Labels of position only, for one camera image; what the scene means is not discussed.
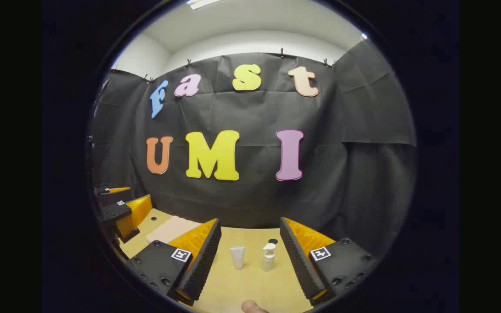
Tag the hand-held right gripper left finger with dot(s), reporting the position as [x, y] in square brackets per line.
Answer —
[202, 265]

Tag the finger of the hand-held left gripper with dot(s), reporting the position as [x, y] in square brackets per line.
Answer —
[111, 198]
[113, 211]

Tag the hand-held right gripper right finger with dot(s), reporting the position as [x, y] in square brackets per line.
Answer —
[298, 261]

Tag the white pump bottle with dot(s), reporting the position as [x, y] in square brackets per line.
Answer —
[268, 261]

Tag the white squeeze tube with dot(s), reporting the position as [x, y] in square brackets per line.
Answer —
[237, 256]

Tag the pink suitcase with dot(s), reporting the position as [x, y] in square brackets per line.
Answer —
[172, 228]

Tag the black backdrop cloth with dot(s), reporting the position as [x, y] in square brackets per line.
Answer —
[250, 200]

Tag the ceiling light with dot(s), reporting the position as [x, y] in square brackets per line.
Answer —
[200, 3]

